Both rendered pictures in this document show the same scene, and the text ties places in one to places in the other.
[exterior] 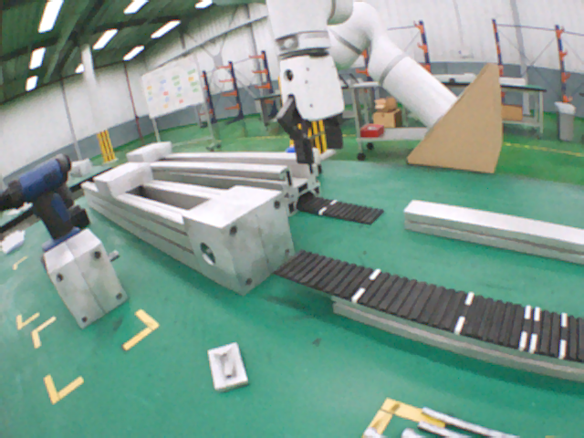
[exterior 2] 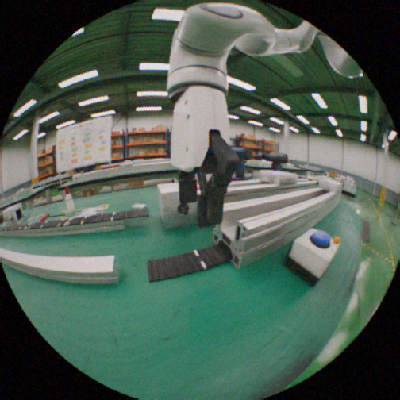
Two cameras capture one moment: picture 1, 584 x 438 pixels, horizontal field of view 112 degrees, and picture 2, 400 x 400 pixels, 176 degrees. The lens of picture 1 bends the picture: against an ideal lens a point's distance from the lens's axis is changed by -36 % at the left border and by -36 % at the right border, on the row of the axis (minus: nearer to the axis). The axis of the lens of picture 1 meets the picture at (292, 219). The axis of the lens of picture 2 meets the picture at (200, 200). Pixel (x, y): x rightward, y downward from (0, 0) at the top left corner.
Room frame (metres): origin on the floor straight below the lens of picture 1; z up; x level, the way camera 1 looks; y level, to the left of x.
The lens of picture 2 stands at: (0.56, -0.24, 0.96)
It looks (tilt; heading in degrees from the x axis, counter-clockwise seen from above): 19 degrees down; 113
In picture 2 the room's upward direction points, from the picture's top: straight up
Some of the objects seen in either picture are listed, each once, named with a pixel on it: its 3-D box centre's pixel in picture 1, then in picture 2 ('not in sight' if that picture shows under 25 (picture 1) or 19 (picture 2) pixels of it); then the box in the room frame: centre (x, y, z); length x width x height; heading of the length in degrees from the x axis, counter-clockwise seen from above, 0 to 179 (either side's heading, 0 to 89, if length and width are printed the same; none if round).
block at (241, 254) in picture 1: (245, 232); (177, 204); (0.37, 0.06, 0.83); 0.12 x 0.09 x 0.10; 135
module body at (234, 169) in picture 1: (189, 172); (313, 204); (0.81, 0.25, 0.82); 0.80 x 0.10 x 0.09; 45
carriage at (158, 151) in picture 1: (150, 157); (330, 187); (0.98, 0.43, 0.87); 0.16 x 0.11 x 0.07; 45
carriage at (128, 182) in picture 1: (122, 183); (279, 179); (0.67, 0.39, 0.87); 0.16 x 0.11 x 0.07; 45
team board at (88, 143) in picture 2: not in sight; (82, 165); (-2.62, 0.84, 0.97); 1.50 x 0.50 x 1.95; 48
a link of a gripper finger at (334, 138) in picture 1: (336, 129); (215, 201); (0.52, -0.11, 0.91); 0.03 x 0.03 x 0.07; 45
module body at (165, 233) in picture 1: (129, 202); (278, 190); (0.67, 0.39, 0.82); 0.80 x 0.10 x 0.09; 45
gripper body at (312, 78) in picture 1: (309, 83); (197, 127); (0.49, -0.07, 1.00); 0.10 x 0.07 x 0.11; 135
